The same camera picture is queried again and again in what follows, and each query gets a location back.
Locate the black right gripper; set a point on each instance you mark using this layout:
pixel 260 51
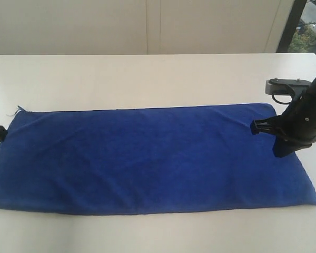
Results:
pixel 295 127

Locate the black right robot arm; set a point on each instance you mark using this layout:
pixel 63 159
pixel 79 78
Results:
pixel 295 128

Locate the right wrist camera, grey-black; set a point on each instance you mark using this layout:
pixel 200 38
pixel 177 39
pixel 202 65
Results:
pixel 285 87

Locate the blue microfiber towel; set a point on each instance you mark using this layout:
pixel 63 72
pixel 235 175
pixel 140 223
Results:
pixel 144 161

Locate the dark window frame post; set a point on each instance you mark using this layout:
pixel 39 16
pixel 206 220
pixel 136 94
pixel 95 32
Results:
pixel 291 24

